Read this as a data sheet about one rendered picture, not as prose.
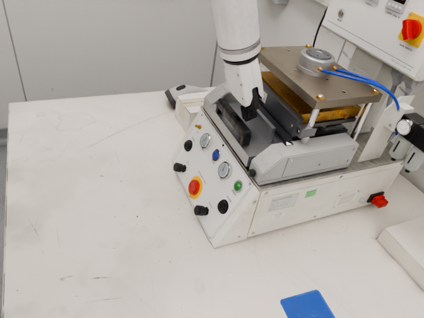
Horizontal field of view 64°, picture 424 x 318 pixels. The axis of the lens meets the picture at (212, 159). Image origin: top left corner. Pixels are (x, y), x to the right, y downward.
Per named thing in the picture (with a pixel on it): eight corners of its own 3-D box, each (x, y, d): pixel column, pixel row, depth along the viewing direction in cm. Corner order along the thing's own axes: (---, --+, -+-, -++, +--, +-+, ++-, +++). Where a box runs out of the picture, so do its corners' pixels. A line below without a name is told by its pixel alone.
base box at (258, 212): (312, 137, 124) (328, 95, 113) (388, 212, 98) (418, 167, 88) (170, 159, 104) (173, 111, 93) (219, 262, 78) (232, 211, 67)
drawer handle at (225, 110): (222, 110, 87) (224, 96, 85) (249, 146, 77) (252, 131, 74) (214, 111, 86) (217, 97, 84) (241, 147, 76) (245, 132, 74)
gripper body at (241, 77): (212, 45, 72) (222, 89, 80) (234, 66, 65) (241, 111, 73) (245, 33, 73) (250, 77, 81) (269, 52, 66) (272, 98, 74)
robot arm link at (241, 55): (210, 37, 70) (212, 50, 72) (228, 55, 64) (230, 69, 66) (247, 23, 71) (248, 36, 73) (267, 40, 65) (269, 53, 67)
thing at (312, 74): (318, 75, 101) (334, 30, 93) (397, 135, 80) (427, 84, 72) (246, 80, 92) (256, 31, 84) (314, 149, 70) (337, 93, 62)
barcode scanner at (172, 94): (211, 96, 138) (213, 77, 133) (218, 106, 132) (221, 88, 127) (162, 100, 130) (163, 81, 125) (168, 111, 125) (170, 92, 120)
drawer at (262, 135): (298, 106, 102) (306, 82, 98) (346, 151, 87) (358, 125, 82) (207, 117, 91) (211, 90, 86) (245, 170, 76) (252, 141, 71)
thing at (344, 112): (306, 81, 96) (317, 48, 90) (359, 125, 81) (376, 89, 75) (252, 86, 90) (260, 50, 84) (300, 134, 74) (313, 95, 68)
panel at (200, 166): (171, 163, 102) (202, 111, 95) (210, 241, 82) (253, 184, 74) (166, 161, 101) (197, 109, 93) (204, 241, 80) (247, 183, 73)
